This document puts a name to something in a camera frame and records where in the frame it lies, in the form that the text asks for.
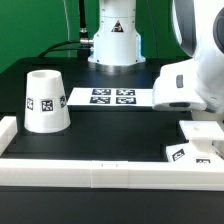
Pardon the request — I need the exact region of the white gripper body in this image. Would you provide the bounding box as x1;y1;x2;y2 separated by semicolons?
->
152;61;206;111

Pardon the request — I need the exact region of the white lamp base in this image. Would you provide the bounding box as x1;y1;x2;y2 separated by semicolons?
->
166;120;224;164

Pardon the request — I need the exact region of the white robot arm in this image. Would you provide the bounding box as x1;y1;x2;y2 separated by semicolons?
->
88;0;224;113

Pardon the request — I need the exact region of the white lamp shade cone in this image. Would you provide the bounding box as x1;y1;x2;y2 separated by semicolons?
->
24;70;71;133

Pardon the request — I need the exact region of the white marker sheet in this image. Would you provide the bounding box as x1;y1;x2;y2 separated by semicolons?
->
68;87;153;107

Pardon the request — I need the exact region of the black cable bundle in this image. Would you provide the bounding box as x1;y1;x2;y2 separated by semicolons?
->
38;0;95;60

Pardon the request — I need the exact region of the white thin cable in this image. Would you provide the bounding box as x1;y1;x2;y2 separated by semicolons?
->
63;0;72;58

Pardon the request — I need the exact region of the white left fence wall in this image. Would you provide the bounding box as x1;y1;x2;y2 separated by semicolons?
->
0;116;18;156

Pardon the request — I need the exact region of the white fence wall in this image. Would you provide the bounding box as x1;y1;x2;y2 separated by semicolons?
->
0;159;224;191
0;116;18;156

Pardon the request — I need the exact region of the white front fence wall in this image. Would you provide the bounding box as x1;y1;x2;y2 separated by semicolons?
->
0;159;224;191

